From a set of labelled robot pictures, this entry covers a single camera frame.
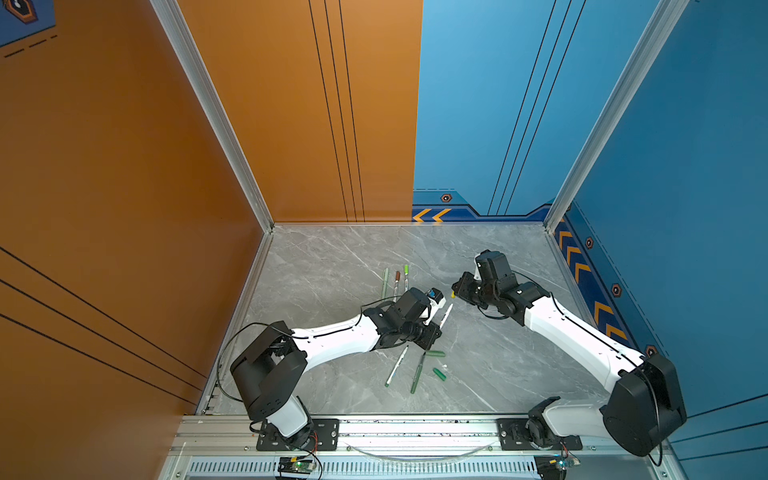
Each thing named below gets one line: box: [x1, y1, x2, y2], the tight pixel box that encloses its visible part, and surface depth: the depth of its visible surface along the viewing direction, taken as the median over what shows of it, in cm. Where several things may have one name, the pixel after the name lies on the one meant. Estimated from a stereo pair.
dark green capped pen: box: [410, 351, 427, 394], surface depth 85 cm
